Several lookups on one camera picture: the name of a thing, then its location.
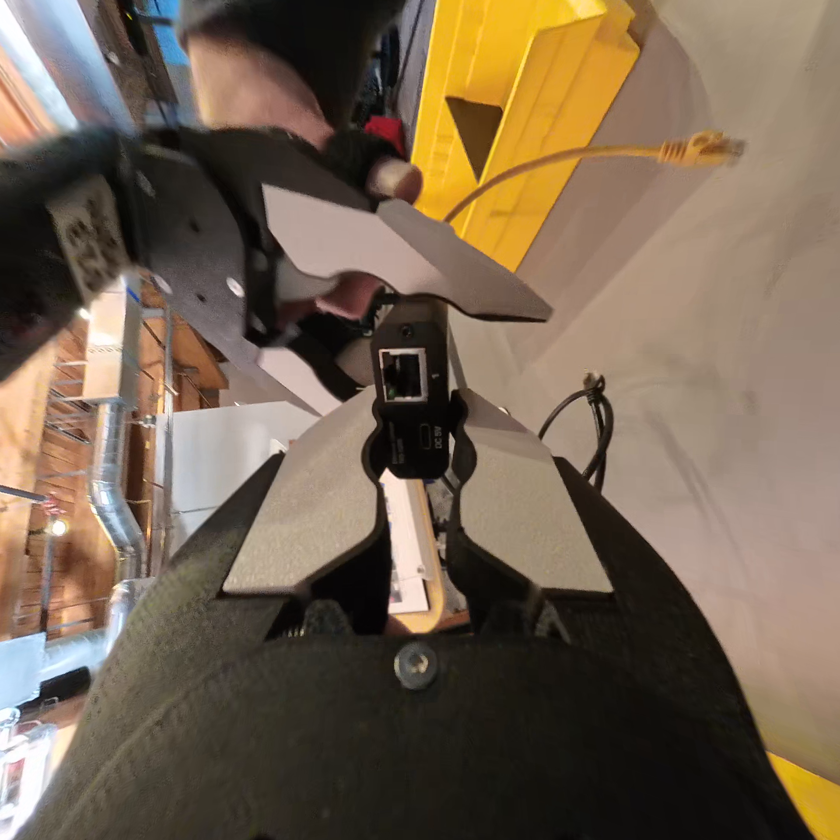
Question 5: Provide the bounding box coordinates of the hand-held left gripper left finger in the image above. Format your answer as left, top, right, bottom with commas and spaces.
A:
222, 390, 389, 599

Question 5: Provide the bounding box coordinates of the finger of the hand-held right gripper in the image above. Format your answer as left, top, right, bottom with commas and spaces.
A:
258, 341, 378, 416
262, 184, 553, 324

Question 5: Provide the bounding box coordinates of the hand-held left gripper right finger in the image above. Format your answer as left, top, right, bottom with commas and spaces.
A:
449, 388, 615, 595

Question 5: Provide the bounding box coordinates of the black ethernet port adapter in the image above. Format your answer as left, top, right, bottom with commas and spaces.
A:
369, 298, 462, 480

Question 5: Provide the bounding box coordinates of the yellow plastic bin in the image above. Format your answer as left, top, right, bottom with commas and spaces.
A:
408, 0, 642, 274

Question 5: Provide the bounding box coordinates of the person's right forearm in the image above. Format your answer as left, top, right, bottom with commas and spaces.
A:
177, 0, 408, 151

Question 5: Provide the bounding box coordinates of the person's right hand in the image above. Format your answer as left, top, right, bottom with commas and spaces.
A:
315, 128, 425, 320

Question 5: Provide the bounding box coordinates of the printed white paper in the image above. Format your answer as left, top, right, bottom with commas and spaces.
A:
379, 472, 442, 616

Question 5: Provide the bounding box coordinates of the white cabinet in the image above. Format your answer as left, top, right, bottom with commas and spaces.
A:
153, 399, 324, 559

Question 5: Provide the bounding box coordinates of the red object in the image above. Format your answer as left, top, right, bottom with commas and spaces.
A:
363, 115, 405, 158

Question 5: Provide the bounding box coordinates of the yellow plastic piece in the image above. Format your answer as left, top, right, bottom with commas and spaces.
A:
766, 751, 840, 840

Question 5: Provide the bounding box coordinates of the thin black cable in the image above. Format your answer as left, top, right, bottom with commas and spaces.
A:
538, 371, 616, 492

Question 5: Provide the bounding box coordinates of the silver ventilation duct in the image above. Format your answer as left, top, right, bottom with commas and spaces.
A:
85, 399, 151, 581

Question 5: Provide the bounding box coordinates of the yellow ethernet cable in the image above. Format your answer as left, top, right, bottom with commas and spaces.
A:
443, 130, 746, 224

